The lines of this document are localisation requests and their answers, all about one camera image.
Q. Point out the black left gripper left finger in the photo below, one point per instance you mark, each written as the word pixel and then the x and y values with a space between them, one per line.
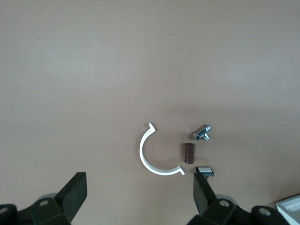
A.
pixel 70 199

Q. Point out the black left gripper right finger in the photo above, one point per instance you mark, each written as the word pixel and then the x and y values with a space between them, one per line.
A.
pixel 204 199

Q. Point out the black square white push button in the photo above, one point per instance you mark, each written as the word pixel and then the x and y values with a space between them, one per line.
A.
pixel 205 170

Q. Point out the white drawer cabinet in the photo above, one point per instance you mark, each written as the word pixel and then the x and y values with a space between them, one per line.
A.
pixel 290 211

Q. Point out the brown ribbed block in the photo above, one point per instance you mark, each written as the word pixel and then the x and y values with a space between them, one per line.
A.
pixel 188 153

